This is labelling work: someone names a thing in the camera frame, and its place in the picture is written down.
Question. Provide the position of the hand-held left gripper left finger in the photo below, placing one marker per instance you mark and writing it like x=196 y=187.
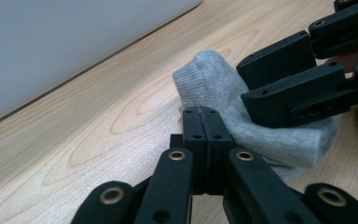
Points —
x=195 y=161

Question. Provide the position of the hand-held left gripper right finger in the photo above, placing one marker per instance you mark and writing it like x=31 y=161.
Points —
x=220 y=165

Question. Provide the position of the grey sock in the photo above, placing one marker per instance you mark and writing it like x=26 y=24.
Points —
x=211 y=81

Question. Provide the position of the white plastic storage bin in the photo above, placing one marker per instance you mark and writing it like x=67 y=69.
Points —
x=59 y=40

